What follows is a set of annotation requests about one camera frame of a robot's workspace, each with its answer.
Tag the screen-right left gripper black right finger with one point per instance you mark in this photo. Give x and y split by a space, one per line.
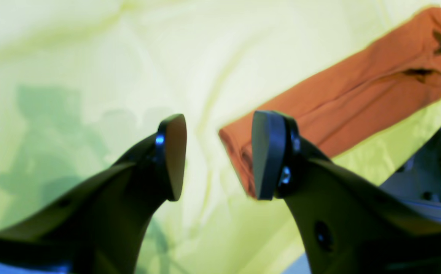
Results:
347 225

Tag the screen-right left gripper black left finger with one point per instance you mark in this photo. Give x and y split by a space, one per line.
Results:
98 226

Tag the terracotta orange T-shirt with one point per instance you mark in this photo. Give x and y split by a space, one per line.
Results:
373 110

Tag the yellow table cloth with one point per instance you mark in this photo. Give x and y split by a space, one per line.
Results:
83 80

